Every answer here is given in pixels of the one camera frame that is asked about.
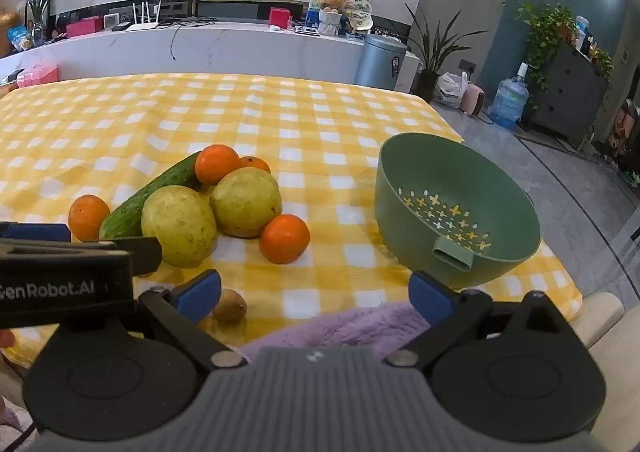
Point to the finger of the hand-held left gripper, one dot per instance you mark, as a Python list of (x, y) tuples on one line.
[(35, 232), (142, 254)]

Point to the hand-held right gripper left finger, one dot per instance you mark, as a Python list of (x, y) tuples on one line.
[(200, 294)]

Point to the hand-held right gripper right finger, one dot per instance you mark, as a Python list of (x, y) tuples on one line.
[(430, 299)]

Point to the brown kiwi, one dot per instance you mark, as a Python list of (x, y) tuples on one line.
[(229, 305)]

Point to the yellow-green pear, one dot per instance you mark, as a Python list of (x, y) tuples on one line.
[(177, 224), (245, 202)]

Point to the orange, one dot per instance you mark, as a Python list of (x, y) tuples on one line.
[(284, 238), (257, 163), (217, 163), (89, 217)]

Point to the green cucumber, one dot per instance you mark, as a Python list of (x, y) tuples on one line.
[(150, 192)]

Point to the green colander bowl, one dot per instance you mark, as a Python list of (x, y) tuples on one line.
[(425, 172)]

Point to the person's left hand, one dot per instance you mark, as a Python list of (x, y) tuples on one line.
[(4, 338)]

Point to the purple fuzzy cloth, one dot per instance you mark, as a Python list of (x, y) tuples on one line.
[(340, 327)]

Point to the pink storage box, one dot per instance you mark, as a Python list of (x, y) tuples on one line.
[(39, 76)]

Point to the cream chair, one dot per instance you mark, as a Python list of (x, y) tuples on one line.
[(602, 317)]

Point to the yellow checked tablecloth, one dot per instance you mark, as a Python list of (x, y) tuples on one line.
[(350, 132)]

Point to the blue snack bag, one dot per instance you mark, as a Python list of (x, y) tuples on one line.
[(20, 38)]

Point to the pink heater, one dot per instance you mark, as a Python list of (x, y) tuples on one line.
[(472, 99)]

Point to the white plastic bag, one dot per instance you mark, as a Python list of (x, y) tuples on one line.
[(450, 91)]

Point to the blue water jug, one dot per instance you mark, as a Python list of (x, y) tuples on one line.
[(507, 102)]

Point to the white desk clock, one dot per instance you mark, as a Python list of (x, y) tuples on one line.
[(111, 22)]

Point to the white router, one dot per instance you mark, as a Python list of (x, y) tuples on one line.
[(144, 24)]

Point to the thin-leaf potted plant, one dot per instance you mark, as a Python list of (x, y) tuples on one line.
[(40, 2)]

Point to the white marble media console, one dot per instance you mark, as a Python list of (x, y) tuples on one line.
[(250, 49)]

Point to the grey-blue trash bin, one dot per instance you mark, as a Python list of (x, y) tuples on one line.
[(380, 62)]

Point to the long-leaf potted plant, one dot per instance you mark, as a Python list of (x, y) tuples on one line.
[(432, 52)]

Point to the dark grey cabinet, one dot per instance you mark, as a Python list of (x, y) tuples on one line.
[(565, 92)]

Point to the red box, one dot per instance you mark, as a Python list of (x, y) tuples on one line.
[(280, 17)]

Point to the white sun hat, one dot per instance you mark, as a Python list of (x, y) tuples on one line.
[(361, 22)]

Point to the pothos plant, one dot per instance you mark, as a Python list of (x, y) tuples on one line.
[(542, 32)]

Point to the green printed poster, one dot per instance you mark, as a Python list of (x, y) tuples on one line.
[(357, 2)]

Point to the brown teddy bear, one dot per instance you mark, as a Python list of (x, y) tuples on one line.
[(333, 2)]

